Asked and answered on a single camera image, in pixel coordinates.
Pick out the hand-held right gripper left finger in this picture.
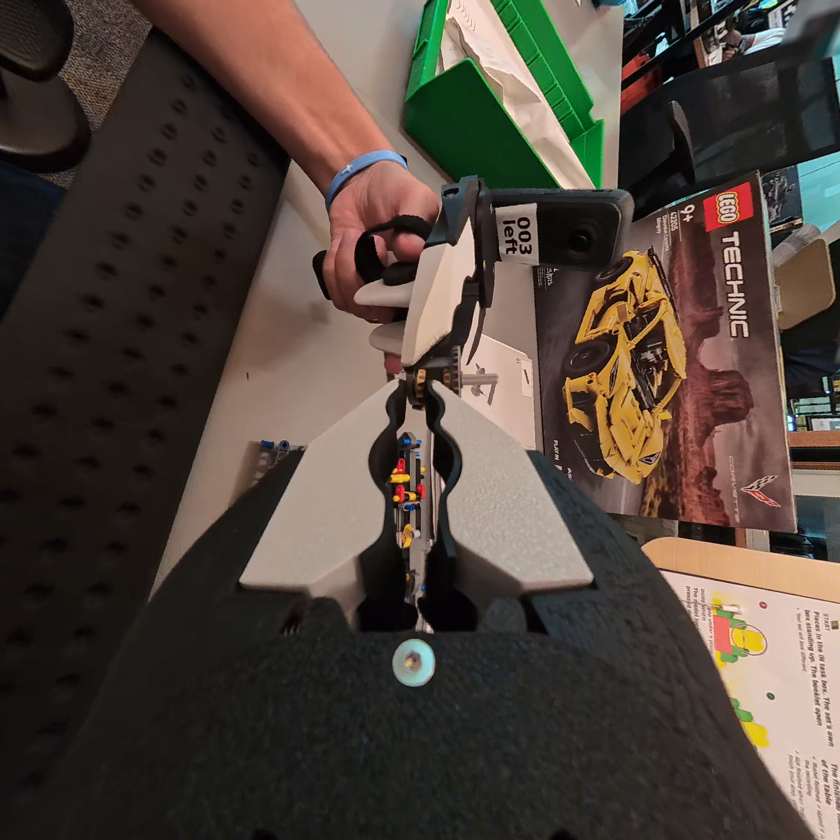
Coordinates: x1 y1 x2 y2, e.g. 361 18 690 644
238 379 404 627

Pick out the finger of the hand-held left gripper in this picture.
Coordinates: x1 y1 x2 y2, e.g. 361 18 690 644
400 225 480 368
459 289 492 370

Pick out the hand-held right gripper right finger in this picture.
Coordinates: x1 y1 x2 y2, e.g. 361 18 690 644
427 381 596 616

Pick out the grey lego differential housing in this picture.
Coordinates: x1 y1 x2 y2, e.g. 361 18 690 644
402 341 463 409

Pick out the person's left forearm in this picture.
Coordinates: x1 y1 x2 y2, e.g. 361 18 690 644
128 0 401 198

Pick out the lego engine subassembly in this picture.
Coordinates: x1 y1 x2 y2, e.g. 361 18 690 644
249 438 306 487

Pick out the lego instruction booklet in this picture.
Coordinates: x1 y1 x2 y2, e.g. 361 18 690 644
459 335 542 450

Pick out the lego chassis assembly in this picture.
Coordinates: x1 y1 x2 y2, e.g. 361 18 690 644
390 430 434 605

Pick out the yellow car lego set box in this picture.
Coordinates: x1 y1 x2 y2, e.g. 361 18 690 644
535 172 798 532

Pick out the person's left hand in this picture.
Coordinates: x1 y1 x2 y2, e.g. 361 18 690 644
322 159 441 326

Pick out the green plastic bin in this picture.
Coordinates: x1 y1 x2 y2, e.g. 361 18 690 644
403 0 605 191

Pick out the blue wristband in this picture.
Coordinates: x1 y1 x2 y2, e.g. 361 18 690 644
324 150 410 212

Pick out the white paper bag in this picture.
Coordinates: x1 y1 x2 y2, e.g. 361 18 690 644
443 0 595 188

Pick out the black mesh office chair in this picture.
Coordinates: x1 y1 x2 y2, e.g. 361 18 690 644
620 39 840 217

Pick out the printed instruction board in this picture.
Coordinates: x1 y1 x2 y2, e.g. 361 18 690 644
643 538 840 840

